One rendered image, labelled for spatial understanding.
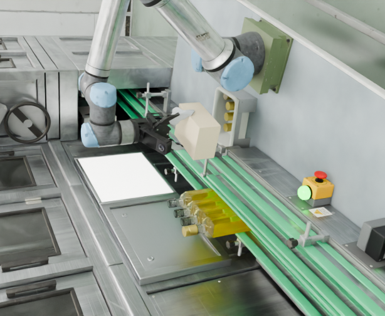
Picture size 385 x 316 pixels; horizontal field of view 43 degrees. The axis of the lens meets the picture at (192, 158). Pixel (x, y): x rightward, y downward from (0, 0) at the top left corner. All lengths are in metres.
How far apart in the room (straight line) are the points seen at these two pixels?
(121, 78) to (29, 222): 0.93
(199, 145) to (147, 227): 0.46
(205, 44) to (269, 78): 0.36
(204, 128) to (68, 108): 1.13
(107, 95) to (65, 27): 3.87
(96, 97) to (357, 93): 0.75
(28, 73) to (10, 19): 2.78
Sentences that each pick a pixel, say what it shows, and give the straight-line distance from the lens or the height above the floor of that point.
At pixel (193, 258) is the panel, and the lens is 1.72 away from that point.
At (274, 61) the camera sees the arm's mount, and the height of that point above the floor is 0.80.
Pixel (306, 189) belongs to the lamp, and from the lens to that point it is 1.55.
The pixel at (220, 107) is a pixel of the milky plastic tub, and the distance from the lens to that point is 2.02.
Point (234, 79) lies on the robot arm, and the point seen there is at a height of 1.02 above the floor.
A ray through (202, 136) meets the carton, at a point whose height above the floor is 1.11.
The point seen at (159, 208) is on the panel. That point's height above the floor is 1.10.
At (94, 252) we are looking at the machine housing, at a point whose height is 1.41.
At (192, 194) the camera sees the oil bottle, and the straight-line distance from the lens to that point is 1.77.
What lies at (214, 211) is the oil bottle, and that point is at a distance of 1.69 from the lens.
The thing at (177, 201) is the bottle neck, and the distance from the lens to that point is 1.75.
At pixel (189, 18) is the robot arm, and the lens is 1.41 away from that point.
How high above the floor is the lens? 1.79
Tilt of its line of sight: 25 degrees down
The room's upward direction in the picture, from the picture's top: 96 degrees counter-clockwise
